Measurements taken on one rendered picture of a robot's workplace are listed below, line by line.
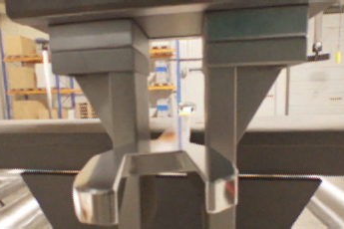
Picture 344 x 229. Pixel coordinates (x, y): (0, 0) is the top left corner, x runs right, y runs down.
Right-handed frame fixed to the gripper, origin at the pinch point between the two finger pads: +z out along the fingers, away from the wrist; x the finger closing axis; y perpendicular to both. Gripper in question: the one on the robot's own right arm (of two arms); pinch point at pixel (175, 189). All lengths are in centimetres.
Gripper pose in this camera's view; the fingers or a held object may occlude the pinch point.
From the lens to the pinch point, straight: 10.6
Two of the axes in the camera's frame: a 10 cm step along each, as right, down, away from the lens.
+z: 0.3, 9.9, 1.0
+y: -1.2, 1.0, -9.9
